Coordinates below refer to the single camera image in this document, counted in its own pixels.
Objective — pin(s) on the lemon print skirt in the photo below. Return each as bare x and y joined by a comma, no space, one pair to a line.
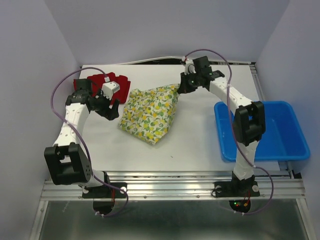
149,114

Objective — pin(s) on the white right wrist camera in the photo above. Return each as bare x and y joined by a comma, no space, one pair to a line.
188,64

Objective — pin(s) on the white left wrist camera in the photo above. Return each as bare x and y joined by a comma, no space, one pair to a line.
109,89

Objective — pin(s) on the aluminium right side rail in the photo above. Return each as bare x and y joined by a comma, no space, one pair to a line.
256,80

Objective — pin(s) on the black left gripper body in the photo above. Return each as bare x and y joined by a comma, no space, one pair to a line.
102,105

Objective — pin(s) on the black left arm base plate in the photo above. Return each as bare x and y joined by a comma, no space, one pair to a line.
102,192

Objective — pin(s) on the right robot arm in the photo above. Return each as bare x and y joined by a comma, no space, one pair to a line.
247,119

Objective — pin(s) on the aluminium front rail frame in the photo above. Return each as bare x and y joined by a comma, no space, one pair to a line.
198,185

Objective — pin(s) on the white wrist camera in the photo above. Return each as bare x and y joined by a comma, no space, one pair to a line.
188,64
109,89

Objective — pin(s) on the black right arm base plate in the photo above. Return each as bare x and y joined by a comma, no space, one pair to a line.
232,189

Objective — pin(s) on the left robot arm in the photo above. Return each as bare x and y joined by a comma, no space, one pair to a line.
67,159

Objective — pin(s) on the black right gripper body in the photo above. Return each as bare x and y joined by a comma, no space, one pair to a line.
189,82

